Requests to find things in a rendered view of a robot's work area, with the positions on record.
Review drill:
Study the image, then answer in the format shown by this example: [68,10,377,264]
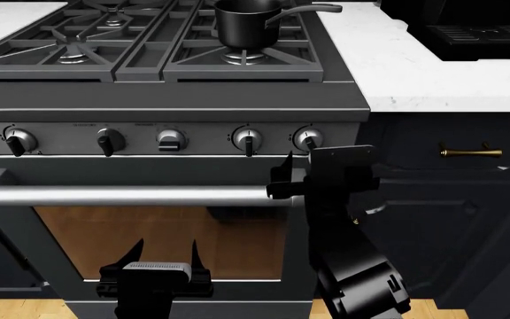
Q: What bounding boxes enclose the black right gripper camera box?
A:
[310,144,379,178]

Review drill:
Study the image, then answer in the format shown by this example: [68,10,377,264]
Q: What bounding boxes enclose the round steel gas burner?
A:
[219,45,270,66]
[103,8,131,27]
[56,45,97,65]

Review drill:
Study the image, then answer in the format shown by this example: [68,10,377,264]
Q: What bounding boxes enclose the steel stove knob black lever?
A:
[231,126,264,158]
[292,125,325,152]
[0,126,39,158]

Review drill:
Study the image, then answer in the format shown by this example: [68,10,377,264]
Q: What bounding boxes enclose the black saucepan with long handle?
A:
[213,0,344,48]

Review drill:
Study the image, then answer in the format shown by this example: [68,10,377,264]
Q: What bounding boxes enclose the oven door with glass window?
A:
[0,155,318,306]

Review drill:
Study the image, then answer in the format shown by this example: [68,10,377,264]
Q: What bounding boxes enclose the steel oven door handle bar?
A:
[0,167,301,210]

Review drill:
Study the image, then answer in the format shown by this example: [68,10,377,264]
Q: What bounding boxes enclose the grey stainless steel stove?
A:
[0,0,372,319]

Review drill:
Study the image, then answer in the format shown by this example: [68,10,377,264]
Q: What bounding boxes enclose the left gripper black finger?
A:
[189,237,213,283]
[98,237,145,280]

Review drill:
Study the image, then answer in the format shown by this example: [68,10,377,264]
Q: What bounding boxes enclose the wide dark cast-iron stove grate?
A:
[163,0,328,83]
[0,0,177,83]

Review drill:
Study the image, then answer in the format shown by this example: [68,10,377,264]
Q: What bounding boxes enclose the brass drawer pull handle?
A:
[439,141,504,160]

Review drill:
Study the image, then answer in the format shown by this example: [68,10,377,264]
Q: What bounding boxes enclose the steel oven knob flat lever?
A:
[155,128,189,152]

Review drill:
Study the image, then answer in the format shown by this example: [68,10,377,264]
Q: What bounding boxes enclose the narrow dark cast-iron stove grate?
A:
[112,0,208,83]

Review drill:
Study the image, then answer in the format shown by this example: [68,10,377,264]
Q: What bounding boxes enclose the dark oven knob black lever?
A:
[96,128,127,158]

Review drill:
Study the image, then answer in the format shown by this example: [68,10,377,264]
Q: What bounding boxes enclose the black coffee machine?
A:
[377,0,510,63]

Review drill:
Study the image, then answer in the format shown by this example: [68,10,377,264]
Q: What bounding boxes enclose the silver left gripper camera box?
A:
[120,261,194,278]

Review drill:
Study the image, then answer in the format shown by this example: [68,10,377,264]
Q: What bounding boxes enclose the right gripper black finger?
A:
[269,150,295,183]

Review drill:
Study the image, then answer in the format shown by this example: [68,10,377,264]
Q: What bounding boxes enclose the dark navy kitchen cabinet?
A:
[355,112,510,319]

